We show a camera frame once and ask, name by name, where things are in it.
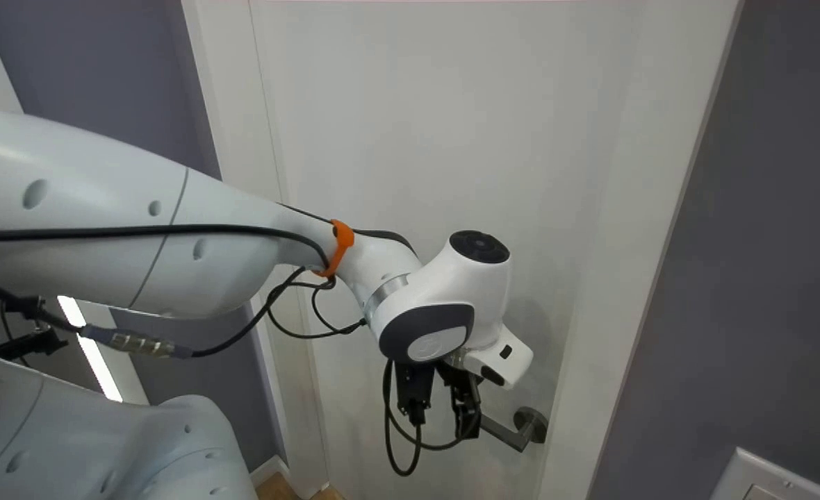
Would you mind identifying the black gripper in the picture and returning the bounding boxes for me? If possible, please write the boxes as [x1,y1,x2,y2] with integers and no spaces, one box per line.
[434,357,487,445]

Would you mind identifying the silver lever door handle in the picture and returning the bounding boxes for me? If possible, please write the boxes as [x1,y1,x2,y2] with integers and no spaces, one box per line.
[476,402,554,454]

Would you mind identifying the white cabinet door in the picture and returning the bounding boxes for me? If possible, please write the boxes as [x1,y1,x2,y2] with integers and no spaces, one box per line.
[179,0,744,500]

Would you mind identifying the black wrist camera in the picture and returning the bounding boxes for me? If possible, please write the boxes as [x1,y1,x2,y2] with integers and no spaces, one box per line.
[394,357,434,427]

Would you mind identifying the orange strap on arm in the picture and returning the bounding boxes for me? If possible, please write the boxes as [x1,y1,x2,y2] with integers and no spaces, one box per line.
[319,220,358,279]

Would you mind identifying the white wall switch plate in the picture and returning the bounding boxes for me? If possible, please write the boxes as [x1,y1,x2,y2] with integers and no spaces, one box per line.
[708,445,820,500]

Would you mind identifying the black cable with connector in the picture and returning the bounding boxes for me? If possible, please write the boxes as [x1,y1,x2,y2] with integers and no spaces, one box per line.
[0,263,312,361]

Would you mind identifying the black camera cable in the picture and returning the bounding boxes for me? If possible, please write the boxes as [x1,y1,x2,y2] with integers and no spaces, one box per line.
[0,200,469,481]

